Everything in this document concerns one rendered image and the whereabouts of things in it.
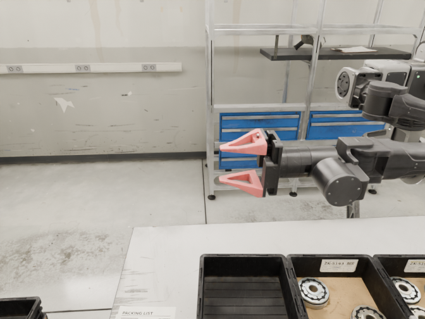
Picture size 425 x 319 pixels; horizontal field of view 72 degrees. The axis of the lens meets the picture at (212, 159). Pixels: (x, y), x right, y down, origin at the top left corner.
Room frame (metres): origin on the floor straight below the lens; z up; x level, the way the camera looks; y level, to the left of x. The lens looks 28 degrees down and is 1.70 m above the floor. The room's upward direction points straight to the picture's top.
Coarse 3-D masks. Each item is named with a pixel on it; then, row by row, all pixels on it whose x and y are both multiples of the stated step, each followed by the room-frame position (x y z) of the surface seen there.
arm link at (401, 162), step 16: (384, 144) 0.47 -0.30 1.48; (400, 144) 0.48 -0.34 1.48; (416, 144) 0.49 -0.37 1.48; (368, 160) 0.44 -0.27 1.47; (384, 160) 0.45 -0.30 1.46; (400, 160) 0.45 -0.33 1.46; (416, 160) 0.45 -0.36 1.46; (368, 176) 0.44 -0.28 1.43; (384, 176) 0.45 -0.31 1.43; (400, 176) 0.45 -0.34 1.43
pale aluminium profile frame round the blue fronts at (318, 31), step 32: (320, 0) 2.46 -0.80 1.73; (384, 0) 3.15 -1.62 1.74; (224, 32) 2.40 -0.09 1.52; (256, 32) 2.42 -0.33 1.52; (288, 32) 2.42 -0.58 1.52; (320, 32) 2.44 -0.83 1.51; (352, 32) 2.45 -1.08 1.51; (384, 32) 2.47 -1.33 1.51; (416, 32) 2.48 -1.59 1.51; (288, 64) 3.11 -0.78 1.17
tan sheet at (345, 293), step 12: (336, 288) 0.69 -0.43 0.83; (348, 288) 0.69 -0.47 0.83; (360, 288) 0.69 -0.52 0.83; (336, 300) 0.64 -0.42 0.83; (348, 300) 0.64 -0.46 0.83; (360, 300) 0.64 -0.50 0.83; (372, 300) 0.64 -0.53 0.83; (312, 312) 0.60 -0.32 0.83; (324, 312) 0.60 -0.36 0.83; (336, 312) 0.60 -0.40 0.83; (348, 312) 0.60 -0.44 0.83
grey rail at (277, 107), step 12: (216, 108) 2.39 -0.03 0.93; (228, 108) 2.40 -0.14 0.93; (240, 108) 2.40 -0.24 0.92; (252, 108) 2.41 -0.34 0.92; (264, 108) 2.42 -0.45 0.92; (276, 108) 2.42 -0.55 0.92; (288, 108) 2.43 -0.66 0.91; (300, 108) 2.43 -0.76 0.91; (312, 108) 2.44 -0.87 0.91; (324, 108) 2.45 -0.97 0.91; (336, 108) 2.46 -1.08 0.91; (348, 108) 2.46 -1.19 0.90
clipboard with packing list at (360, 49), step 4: (340, 48) 2.80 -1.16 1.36; (344, 48) 2.80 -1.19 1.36; (348, 48) 2.80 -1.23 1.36; (352, 48) 2.79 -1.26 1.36; (356, 48) 2.78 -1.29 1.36; (360, 48) 2.77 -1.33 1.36; (364, 48) 2.77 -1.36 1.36; (344, 52) 2.58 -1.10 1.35; (348, 52) 2.58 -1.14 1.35; (352, 52) 2.58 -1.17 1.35; (356, 52) 2.59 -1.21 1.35; (360, 52) 2.59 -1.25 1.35
